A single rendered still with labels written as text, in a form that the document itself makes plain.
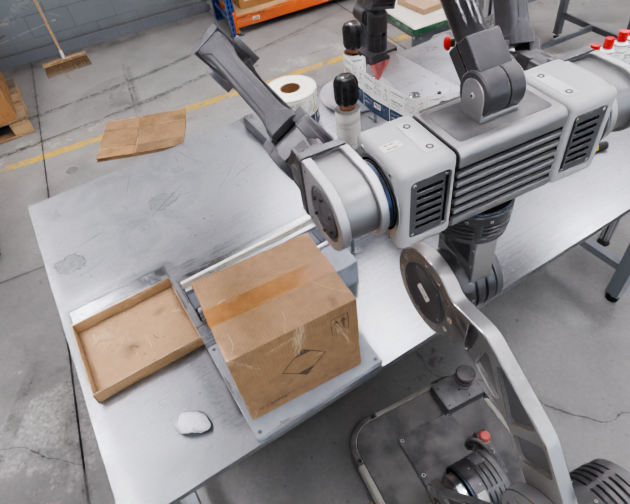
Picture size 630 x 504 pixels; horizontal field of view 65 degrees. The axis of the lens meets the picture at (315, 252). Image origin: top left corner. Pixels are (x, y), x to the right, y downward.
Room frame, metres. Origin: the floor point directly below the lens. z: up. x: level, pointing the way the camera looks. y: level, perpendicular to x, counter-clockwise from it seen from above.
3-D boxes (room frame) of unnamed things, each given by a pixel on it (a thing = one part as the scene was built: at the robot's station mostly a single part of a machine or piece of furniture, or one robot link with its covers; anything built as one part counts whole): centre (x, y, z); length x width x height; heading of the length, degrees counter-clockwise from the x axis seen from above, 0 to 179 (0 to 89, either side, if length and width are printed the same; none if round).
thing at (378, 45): (1.42, -0.28, 1.30); 0.10 x 0.07 x 0.07; 114
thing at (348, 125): (1.48, -0.19, 1.03); 0.09 x 0.09 x 0.30
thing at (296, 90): (1.74, -0.01, 0.95); 0.20 x 0.20 x 0.14
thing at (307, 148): (0.67, -0.03, 1.45); 0.09 x 0.08 x 0.12; 109
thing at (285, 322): (0.69, 0.11, 0.99); 0.30 x 0.24 x 0.27; 110
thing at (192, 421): (0.55, 0.36, 0.85); 0.08 x 0.07 x 0.04; 49
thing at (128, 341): (0.83, 0.53, 0.85); 0.30 x 0.26 x 0.04; 115
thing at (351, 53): (1.87, -0.28, 1.04); 0.09 x 0.09 x 0.29
